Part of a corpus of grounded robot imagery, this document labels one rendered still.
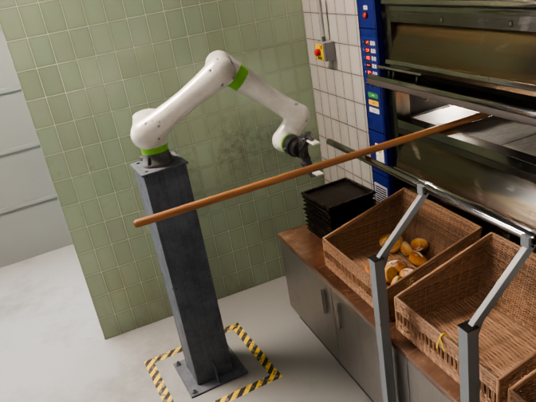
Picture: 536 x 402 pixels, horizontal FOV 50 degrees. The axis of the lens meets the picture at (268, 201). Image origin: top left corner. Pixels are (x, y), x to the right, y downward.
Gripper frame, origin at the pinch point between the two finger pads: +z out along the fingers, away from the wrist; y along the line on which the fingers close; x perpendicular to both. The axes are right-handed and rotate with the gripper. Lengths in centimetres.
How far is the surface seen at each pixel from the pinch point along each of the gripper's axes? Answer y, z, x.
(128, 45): -46, -115, 48
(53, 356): 120, -116, 136
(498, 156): 3, 42, -55
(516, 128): 2, 25, -79
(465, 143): 2, 23, -55
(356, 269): 49, 13, -5
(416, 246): 52, 7, -40
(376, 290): 37, 46, 5
